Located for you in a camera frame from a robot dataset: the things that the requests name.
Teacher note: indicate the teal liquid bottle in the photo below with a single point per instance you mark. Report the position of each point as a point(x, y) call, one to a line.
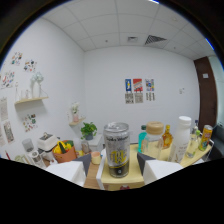
point(141, 138)

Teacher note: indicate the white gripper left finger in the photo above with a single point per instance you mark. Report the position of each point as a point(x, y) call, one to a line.
point(71, 170)

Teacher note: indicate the brown door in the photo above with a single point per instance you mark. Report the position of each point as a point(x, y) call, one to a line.
point(206, 93)

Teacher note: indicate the small wooden wall shelf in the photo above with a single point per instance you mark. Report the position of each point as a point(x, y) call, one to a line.
point(77, 121)

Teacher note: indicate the ceiling air vent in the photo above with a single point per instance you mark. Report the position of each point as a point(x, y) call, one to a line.
point(155, 39)

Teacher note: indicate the white kitchen appliance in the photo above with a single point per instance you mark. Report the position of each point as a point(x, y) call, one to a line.
point(47, 143)

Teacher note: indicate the large white bottle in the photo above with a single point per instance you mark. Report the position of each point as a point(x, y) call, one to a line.
point(180, 140)

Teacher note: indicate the glass jar with cork lid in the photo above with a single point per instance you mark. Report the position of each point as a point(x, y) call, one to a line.
point(152, 140)

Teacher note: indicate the clear bottle with green cap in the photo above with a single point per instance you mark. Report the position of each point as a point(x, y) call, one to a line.
point(193, 143)

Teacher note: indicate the green potted plant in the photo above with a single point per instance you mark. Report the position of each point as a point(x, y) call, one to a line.
point(88, 129)

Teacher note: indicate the amber syrup bottle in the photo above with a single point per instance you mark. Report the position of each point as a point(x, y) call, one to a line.
point(167, 138)

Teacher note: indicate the vase with white flowers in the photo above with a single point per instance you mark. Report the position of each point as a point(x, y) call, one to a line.
point(75, 111)

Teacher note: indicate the orange basket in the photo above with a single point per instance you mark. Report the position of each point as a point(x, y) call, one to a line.
point(66, 155)

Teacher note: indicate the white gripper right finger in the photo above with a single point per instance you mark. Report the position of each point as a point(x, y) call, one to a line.
point(156, 169)

